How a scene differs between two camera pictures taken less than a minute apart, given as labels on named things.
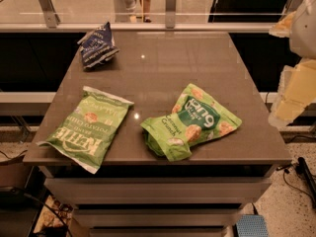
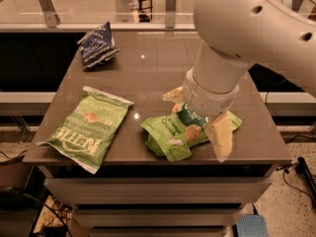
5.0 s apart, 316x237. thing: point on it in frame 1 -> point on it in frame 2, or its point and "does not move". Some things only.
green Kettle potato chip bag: [86, 134] does not move
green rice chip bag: [195, 118] does not move
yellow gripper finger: [282, 28] -> [176, 95]
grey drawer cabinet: [133, 192] does not move
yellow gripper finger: [296, 93] -> [222, 135]
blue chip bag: [97, 46] does not move
